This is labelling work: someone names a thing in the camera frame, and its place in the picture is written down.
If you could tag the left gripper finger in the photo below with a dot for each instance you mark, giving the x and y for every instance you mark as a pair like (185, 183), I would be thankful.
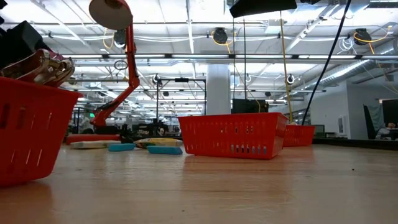
(20, 43)

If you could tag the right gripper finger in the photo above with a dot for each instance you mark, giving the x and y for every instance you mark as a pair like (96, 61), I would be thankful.
(264, 7)

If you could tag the yellow crayon box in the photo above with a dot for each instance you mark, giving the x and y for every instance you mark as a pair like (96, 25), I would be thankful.
(93, 144)
(160, 142)

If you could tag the blue eraser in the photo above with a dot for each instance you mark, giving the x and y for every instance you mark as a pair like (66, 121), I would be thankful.
(164, 150)
(121, 147)

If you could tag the small black ceiling reel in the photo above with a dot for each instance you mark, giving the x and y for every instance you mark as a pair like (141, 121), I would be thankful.
(290, 79)

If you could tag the red plastic mesh basket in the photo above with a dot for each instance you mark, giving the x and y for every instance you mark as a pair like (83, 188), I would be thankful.
(37, 133)
(233, 133)
(298, 135)

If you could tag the white building pillar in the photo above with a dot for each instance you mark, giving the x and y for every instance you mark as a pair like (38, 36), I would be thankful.
(218, 90)

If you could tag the black box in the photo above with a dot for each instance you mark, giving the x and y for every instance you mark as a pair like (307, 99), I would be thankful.
(248, 106)

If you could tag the red desk lamp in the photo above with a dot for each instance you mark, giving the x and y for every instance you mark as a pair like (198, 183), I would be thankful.
(132, 62)

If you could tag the dark grey box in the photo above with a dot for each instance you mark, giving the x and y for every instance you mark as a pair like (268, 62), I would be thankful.
(320, 130)

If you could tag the dark grey panel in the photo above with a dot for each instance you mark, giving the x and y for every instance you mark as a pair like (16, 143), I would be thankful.
(371, 121)

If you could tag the black monitor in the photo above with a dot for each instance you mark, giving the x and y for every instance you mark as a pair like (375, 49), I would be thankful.
(390, 110)

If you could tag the person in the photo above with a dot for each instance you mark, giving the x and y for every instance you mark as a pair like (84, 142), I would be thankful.
(390, 126)

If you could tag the black table frame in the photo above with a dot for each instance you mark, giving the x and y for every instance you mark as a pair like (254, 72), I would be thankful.
(357, 143)

